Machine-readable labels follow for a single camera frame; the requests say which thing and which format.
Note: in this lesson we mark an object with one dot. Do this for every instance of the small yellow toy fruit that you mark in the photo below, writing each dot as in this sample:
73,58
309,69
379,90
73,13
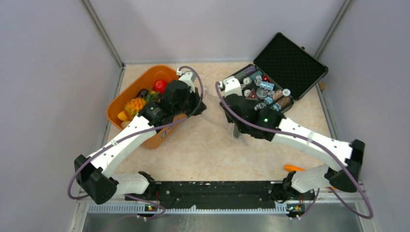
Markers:
122,116

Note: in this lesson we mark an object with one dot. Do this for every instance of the toy eggplant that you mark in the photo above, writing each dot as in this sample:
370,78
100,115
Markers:
142,93

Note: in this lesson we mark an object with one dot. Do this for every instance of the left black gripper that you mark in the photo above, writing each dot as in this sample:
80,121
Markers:
196,97

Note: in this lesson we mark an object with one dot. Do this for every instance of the orange plastic basket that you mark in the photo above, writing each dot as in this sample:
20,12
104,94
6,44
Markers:
140,81

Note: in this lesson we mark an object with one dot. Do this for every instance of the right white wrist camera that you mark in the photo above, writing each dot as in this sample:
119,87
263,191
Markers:
231,85

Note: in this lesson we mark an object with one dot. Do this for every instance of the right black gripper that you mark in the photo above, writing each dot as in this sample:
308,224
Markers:
229,119

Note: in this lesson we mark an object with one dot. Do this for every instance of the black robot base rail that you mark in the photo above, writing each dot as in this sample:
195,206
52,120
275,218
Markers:
215,195

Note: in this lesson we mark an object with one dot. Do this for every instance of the red toy tomato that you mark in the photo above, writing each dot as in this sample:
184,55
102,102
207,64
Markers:
160,86

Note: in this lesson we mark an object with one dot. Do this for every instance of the clear zip top bag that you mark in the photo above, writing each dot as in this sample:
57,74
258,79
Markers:
215,115

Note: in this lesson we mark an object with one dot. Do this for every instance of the black poker chip case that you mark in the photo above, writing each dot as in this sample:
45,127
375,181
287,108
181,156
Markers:
281,74

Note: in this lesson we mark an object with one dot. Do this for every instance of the toy pineapple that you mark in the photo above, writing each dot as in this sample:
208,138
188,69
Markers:
134,106

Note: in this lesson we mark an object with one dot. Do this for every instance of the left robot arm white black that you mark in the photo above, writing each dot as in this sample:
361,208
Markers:
93,176

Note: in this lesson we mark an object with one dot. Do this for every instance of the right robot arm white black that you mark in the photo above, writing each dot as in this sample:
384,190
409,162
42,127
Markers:
342,161

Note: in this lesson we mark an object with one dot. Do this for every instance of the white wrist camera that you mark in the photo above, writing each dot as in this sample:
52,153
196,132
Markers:
188,78
231,85

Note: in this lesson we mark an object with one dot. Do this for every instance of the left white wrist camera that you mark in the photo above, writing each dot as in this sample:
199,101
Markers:
188,78

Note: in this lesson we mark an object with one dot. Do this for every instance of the orange handled tool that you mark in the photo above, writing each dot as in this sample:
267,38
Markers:
292,168

